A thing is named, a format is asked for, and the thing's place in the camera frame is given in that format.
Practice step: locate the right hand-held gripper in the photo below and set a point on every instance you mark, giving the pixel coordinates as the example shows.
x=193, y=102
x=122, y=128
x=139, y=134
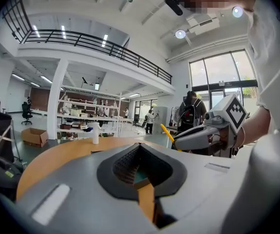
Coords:
x=224, y=121

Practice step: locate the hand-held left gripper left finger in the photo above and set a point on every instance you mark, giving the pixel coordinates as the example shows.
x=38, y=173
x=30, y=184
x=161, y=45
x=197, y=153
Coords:
x=110, y=174

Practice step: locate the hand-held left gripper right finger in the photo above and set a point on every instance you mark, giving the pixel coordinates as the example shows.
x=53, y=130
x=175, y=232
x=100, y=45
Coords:
x=173, y=177

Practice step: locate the person's right forearm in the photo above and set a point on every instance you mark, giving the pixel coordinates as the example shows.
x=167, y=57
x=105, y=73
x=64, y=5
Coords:
x=255, y=128

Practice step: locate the white bottle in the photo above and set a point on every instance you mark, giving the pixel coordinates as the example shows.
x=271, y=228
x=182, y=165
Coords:
x=95, y=133

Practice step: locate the white shelving rack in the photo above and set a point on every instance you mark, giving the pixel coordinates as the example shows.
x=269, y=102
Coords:
x=86, y=111

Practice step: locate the person's white shirt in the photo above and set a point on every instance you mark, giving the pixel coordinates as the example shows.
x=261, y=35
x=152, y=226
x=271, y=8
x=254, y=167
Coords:
x=274, y=57

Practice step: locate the brown cardboard carton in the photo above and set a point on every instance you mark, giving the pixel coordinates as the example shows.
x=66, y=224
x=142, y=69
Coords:
x=34, y=136

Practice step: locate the white pillar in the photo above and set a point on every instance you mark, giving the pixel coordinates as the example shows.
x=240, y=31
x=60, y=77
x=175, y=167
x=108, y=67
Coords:
x=55, y=99

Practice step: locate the ceiling air conditioner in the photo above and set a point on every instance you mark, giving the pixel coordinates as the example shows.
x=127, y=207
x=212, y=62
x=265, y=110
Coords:
x=203, y=23

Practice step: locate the black office chair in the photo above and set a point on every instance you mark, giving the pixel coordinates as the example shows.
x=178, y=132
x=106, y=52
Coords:
x=26, y=112

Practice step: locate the black bag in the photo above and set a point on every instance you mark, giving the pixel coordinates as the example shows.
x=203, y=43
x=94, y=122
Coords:
x=1, y=172

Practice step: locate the black balcony railing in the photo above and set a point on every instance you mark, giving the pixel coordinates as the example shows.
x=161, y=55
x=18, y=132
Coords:
x=93, y=44

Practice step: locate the black head camera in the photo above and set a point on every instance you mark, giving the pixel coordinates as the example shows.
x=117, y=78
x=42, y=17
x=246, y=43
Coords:
x=173, y=5

